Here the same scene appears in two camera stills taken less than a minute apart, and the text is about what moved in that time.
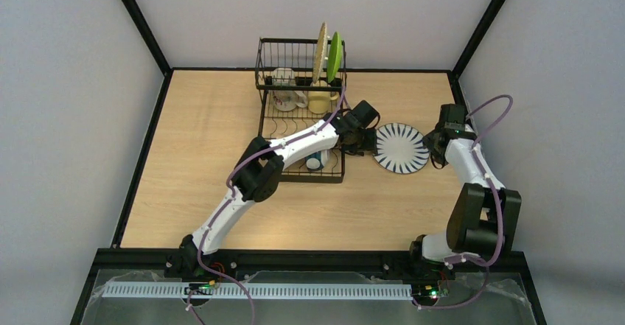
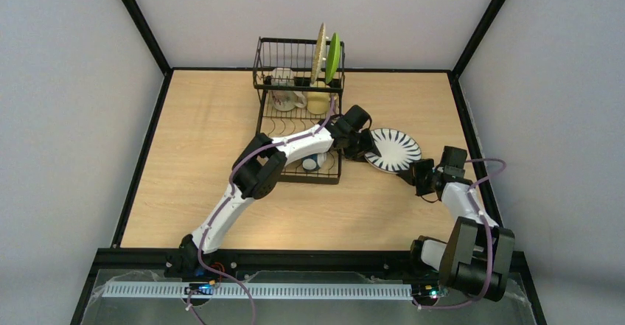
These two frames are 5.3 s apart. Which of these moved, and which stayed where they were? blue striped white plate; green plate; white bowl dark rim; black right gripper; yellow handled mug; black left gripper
Moved: blue striped white plate; black right gripper
Stayed: black left gripper; yellow handled mug; white bowl dark rim; green plate
